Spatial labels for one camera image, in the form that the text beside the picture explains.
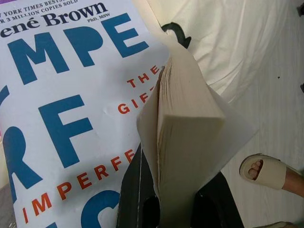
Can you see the cream blanket with black print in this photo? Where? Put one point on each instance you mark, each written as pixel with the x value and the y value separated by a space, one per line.
pixel 213 28

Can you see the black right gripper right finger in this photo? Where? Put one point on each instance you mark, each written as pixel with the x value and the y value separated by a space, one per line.
pixel 218 206

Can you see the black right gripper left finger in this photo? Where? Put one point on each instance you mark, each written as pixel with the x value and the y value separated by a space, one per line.
pixel 137 202

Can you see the beige open-toe slipper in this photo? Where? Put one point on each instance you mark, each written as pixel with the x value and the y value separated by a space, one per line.
pixel 273 173

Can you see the white book with blue letters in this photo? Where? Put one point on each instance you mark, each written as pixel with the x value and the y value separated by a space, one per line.
pixel 71 107

